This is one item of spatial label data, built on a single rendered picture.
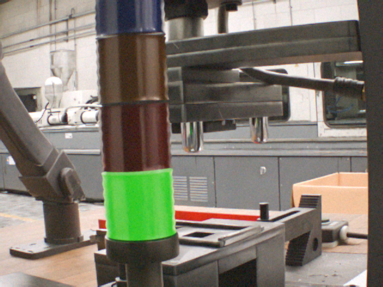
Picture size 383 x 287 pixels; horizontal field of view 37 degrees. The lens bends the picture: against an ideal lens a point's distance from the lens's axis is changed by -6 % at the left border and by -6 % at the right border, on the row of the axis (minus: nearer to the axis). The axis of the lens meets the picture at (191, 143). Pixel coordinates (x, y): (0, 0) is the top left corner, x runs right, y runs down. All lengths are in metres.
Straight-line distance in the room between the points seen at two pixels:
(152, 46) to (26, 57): 12.02
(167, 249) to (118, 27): 0.12
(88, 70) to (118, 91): 10.39
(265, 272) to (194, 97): 0.22
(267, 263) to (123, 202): 0.36
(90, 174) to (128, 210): 7.38
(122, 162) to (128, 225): 0.03
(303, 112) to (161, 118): 5.37
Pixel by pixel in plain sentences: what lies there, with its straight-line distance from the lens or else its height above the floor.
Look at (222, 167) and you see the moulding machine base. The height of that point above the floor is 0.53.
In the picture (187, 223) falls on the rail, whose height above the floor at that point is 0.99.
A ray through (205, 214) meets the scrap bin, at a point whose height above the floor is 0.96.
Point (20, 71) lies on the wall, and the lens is 12.50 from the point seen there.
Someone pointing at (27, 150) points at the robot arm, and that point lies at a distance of 0.92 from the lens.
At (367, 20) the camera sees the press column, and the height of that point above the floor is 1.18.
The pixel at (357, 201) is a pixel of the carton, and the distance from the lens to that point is 2.87.
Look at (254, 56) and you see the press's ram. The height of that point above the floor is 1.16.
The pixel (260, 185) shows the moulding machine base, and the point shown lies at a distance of 5.96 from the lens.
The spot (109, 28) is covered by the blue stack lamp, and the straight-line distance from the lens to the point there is 0.31.
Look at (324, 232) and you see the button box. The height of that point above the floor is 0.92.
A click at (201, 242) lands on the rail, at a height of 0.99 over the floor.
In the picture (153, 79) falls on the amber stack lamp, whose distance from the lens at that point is 0.30.
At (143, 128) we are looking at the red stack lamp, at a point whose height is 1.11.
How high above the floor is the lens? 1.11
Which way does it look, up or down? 3 degrees down
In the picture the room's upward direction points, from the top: 3 degrees counter-clockwise
